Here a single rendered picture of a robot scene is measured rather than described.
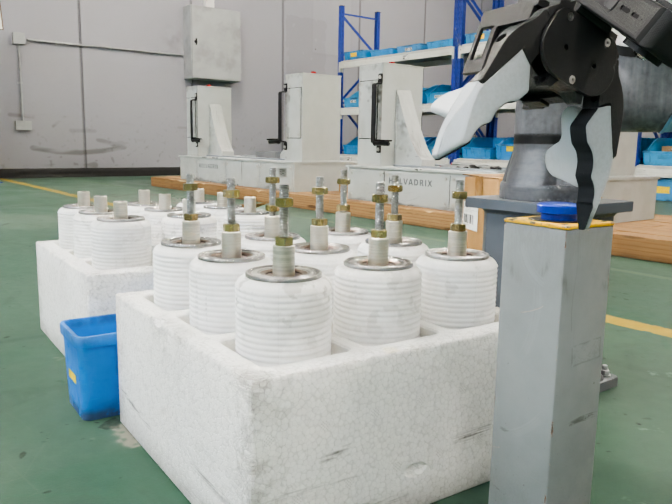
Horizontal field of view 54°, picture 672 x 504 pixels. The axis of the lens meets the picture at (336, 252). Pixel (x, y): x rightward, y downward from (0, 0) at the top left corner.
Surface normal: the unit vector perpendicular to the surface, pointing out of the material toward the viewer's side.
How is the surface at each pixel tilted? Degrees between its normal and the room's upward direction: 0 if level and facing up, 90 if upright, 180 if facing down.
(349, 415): 90
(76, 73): 90
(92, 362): 92
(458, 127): 78
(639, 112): 123
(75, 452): 0
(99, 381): 92
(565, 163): 102
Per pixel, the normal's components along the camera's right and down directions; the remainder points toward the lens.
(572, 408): 0.56, 0.15
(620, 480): 0.02, -0.99
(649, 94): -0.46, 0.43
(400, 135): -0.79, 0.09
